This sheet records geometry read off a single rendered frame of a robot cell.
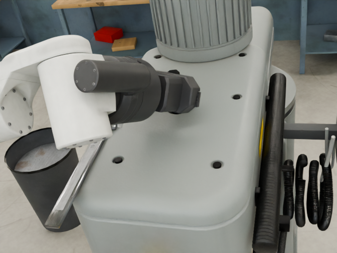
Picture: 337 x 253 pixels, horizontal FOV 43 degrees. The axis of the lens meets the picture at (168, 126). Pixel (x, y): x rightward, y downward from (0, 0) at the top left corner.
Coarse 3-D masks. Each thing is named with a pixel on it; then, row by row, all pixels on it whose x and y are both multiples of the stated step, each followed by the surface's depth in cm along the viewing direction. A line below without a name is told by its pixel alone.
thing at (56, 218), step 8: (112, 128) 68; (96, 144) 65; (88, 152) 63; (96, 152) 63; (80, 160) 62; (88, 160) 62; (80, 168) 61; (88, 168) 61; (72, 176) 59; (80, 176) 59; (72, 184) 58; (80, 184) 58; (64, 192) 57; (72, 192) 57; (64, 200) 56; (72, 200) 56; (56, 208) 55; (64, 208) 55; (56, 216) 54; (64, 216) 54; (48, 224) 53; (56, 224) 52
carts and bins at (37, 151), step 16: (48, 128) 307; (16, 144) 299; (32, 144) 309; (48, 144) 312; (16, 160) 300; (32, 160) 299; (48, 160) 296; (64, 160) 278; (16, 176) 278; (32, 176) 272; (48, 176) 275; (64, 176) 282; (32, 192) 283; (48, 192) 282; (48, 208) 292; (64, 224) 304
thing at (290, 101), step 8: (272, 72) 140; (280, 72) 139; (288, 80) 134; (288, 88) 131; (288, 96) 127; (288, 104) 124; (288, 112) 126; (288, 120) 127; (288, 144) 128; (288, 152) 129; (280, 200) 129; (280, 208) 131; (288, 232) 140; (296, 232) 149; (288, 240) 142; (296, 240) 150; (288, 248) 144; (296, 248) 152
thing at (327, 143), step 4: (332, 136) 95; (328, 140) 108; (332, 140) 95; (328, 144) 108; (332, 144) 96; (328, 148) 98; (332, 148) 97; (328, 152) 98; (332, 152) 109; (328, 156) 99; (332, 156) 109; (328, 160) 100; (332, 160) 109; (324, 164) 102; (328, 164) 102; (332, 164) 109; (320, 176) 111; (320, 180) 108
